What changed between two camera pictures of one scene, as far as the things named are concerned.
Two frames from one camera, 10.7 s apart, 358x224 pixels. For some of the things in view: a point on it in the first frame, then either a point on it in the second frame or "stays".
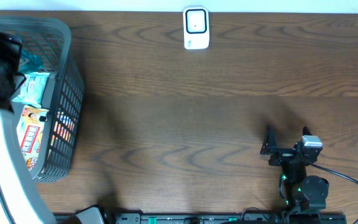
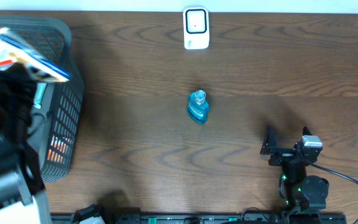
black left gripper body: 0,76 to 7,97
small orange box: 63,127 to 58,149
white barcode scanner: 196,28 stays
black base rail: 256,218 stays
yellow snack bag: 30,134 to 6,46
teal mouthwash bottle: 30,61 to 197,108
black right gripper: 283,154 stays
